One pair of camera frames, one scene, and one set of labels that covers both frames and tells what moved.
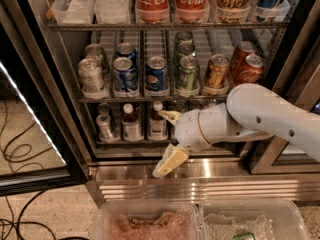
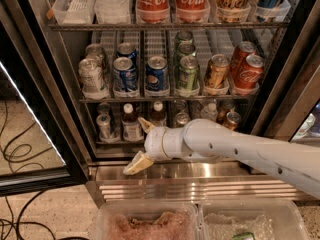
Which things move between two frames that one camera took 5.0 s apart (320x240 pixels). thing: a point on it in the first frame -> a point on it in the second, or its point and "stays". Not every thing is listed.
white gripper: [187, 128] -> [154, 143]
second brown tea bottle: [157, 124] stays
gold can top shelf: [232, 1] stays
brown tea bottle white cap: [132, 126] stays
